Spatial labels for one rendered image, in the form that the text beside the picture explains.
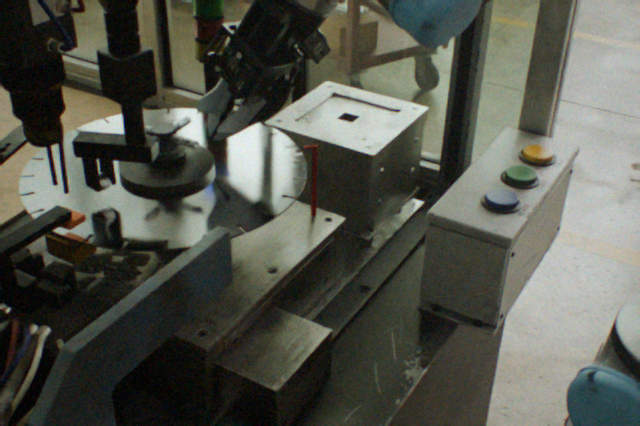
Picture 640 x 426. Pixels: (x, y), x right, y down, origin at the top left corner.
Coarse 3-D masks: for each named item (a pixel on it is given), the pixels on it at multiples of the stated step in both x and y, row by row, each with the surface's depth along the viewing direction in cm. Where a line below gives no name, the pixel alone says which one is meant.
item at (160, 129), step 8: (184, 120) 97; (152, 128) 94; (160, 128) 94; (168, 128) 94; (176, 128) 95; (160, 136) 93; (168, 136) 93; (176, 136) 93; (184, 136) 93; (160, 144) 93; (168, 144) 94; (176, 144) 95; (184, 144) 93; (192, 144) 92; (160, 152) 94; (168, 152) 94
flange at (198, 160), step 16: (160, 160) 94; (176, 160) 94; (192, 160) 96; (208, 160) 97; (128, 176) 93; (144, 176) 93; (160, 176) 93; (176, 176) 93; (192, 176) 94; (208, 176) 95; (160, 192) 92
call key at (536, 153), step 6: (528, 150) 112; (534, 150) 112; (540, 150) 112; (546, 150) 112; (528, 156) 111; (534, 156) 111; (540, 156) 111; (546, 156) 111; (552, 156) 111; (540, 162) 111; (546, 162) 111
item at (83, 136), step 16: (128, 112) 83; (128, 128) 84; (144, 128) 85; (80, 144) 86; (96, 144) 86; (112, 144) 85; (128, 144) 85; (144, 144) 86; (96, 160) 87; (112, 160) 87; (128, 160) 86; (144, 160) 86; (96, 176) 87; (112, 176) 89
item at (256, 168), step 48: (240, 144) 102; (288, 144) 103; (48, 192) 92; (96, 192) 92; (144, 192) 92; (192, 192) 93; (240, 192) 93; (288, 192) 93; (96, 240) 84; (144, 240) 84; (192, 240) 85
